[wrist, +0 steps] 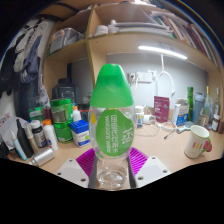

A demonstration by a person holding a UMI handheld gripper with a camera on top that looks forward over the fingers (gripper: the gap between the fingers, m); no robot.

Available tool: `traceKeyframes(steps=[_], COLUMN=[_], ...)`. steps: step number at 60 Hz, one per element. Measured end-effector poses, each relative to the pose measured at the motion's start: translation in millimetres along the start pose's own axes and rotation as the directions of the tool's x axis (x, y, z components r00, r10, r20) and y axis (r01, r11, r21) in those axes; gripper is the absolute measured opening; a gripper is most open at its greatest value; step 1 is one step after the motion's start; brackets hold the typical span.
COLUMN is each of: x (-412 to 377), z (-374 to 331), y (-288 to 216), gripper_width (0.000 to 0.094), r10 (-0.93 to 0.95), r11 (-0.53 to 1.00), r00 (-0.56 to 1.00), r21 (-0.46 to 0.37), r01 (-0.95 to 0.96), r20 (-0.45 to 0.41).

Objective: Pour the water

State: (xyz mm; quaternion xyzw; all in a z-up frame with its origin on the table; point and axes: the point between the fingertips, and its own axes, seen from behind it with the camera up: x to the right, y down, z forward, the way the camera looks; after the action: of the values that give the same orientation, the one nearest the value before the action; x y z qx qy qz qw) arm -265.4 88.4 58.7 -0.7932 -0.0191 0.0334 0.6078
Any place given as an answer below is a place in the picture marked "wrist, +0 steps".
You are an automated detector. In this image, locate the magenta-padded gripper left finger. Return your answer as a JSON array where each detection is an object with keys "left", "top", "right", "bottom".
[{"left": 54, "top": 147, "right": 99, "bottom": 189}]

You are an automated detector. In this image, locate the clear green-capped water bottle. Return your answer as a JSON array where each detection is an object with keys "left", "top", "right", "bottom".
[{"left": 89, "top": 63, "right": 137, "bottom": 191}]

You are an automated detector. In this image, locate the grey water bottle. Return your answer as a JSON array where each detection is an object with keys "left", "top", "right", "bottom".
[{"left": 191, "top": 92, "right": 206, "bottom": 125}]

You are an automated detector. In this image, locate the black plastic bottle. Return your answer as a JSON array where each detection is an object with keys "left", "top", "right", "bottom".
[{"left": 15, "top": 118, "right": 34, "bottom": 158}]

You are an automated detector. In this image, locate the white LED light bar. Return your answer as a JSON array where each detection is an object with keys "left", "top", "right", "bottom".
[{"left": 137, "top": 45, "right": 188, "bottom": 61}]

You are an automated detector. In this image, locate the small pale blue tube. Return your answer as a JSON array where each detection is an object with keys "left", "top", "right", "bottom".
[{"left": 175, "top": 121, "right": 194, "bottom": 134}]

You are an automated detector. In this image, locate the clear glass bottle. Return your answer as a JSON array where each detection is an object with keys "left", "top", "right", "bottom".
[{"left": 213, "top": 87, "right": 221, "bottom": 116}]

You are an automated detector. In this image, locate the black hanging jacket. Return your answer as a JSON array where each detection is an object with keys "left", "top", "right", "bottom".
[{"left": 0, "top": 46, "right": 21, "bottom": 98}]

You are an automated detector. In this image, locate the white plastic bag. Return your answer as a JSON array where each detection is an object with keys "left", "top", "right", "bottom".
[{"left": 0, "top": 114, "right": 28, "bottom": 141}]

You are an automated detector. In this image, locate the silver metal can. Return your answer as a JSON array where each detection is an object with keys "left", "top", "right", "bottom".
[{"left": 28, "top": 147, "right": 56, "bottom": 167}]

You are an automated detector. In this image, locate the blue and white carton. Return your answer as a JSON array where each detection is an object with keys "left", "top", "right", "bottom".
[{"left": 171, "top": 98, "right": 190, "bottom": 127}]

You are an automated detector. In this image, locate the white wall power outlet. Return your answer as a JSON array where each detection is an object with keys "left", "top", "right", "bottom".
[{"left": 135, "top": 71, "right": 153, "bottom": 84}]

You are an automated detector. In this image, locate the white bottle orange cap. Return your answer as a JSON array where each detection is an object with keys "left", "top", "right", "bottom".
[{"left": 42, "top": 119, "right": 59, "bottom": 152}]

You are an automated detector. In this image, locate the green lidded canister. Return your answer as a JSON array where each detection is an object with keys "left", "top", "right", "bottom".
[
  {"left": 50, "top": 98, "right": 74, "bottom": 124},
  {"left": 53, "top": 121, "right": 78, "bottom": 144}
]

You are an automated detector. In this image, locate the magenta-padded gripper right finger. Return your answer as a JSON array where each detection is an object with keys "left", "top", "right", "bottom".
[{"left": 127, "top": 146, "right": 172, "bottom": 189}]

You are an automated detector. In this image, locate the black box appliance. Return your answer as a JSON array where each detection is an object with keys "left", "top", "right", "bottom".
[{"left": 51, "top": 78, "right": 79, "bottom": 104}]

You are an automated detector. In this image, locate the grey hanging garment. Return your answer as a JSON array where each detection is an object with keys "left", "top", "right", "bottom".
[{"left": 13, "top": 24, "right": 43, "bottom": 73}]

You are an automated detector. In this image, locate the white cable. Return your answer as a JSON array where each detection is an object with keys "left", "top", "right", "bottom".
[{"left": 155, "top": 54, "right": 176, "bottom": 98}]

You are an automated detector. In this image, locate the glass bottle yellow cap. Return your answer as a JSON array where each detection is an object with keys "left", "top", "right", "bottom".
[{"left": 203, "top": 86, "right": 214, "bottom": 126}]

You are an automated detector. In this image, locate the brown jar white lid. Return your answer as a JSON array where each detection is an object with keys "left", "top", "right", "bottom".
[{"left": 211, "top": 113, "right": 221, "bottom": 132}]

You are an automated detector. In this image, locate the white and blue tube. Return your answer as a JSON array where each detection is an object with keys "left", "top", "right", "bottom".
[{"left": 9, "top": 129, "right": 28, "bottom": 162}]

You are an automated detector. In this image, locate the white box blue lid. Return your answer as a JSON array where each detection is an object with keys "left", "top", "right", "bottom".
[{"left": 69, "top": 119, "right": 91, "bottom": 148}]

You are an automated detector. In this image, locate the white pill bottle blue label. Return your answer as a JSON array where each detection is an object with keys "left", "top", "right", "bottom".
[{"left": 134, "top": 105, "right": 145, "bottom": 129}]

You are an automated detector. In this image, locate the maroon pouch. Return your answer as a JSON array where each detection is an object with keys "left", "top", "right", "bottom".
[{"left": 153, "top": 95, "right": 170, "bottom": 124}]

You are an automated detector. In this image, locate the blue hanging garment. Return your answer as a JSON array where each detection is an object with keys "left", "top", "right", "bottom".
[{"left": 19, "top": 34, "right": 44, "bottom": 84}]

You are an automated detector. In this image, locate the white mug green handle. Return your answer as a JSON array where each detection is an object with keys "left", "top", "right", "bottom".
[{"left": 183, "top": 124, "right": 213, "bottom": 160}]

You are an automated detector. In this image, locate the white plastic bottle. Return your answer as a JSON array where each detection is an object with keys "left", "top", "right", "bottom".
[{"left": 143, "top": 114, "right": 158, "bottom": 125}]

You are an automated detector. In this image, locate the white bottle dark label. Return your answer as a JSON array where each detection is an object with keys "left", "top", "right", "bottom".
[{"left": 30, "top": 119, "right": 48, "bottom": 149}]

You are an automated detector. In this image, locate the wooden shelf unit with books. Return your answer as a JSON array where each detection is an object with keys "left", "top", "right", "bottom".
[{"left": 41, "top": 0, "right": 224, "bottom": 101}]

